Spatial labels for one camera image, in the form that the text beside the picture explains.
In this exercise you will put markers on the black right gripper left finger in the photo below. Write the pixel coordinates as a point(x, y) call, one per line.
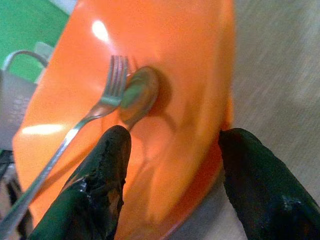
point(95, 185)

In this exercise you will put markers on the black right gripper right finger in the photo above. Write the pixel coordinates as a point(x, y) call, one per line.
point(265, 190)

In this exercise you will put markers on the silver metal fork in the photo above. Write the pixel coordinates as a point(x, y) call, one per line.
point(75, 130)

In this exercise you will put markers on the silver metal spoon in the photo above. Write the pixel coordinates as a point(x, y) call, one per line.
point(138, 96)

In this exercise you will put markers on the orange plastic plate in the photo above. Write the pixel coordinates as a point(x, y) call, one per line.
point(160, 82)

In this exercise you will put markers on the grey metal chair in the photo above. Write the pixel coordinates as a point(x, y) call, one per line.
point(15, 100)

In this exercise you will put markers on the green mat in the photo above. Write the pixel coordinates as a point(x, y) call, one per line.
point(27, 27)

